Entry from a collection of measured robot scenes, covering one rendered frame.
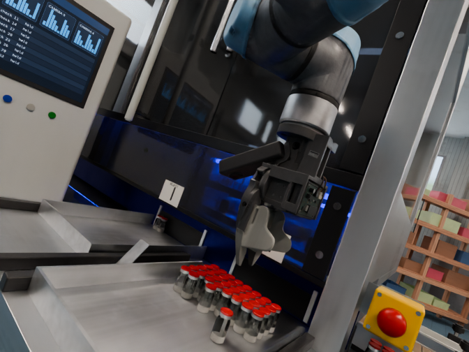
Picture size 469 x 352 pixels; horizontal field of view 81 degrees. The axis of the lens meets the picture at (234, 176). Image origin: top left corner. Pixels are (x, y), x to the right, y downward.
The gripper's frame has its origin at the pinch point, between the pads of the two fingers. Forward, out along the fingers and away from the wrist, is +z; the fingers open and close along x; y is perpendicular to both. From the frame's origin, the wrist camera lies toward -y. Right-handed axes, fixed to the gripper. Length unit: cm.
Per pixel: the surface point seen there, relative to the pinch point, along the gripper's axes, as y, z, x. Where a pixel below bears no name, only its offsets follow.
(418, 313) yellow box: 21.3, -0.6, 19.1
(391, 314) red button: 18.3, 0.9, 16.1
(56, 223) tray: -41.1, 12.3, -10.4
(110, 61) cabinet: -85, -35, 4
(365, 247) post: 11.3, -7.0, 19.1
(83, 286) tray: -16.9, 13.5, -12.9
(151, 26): -85, -55, 13
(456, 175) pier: -10, -196, 717
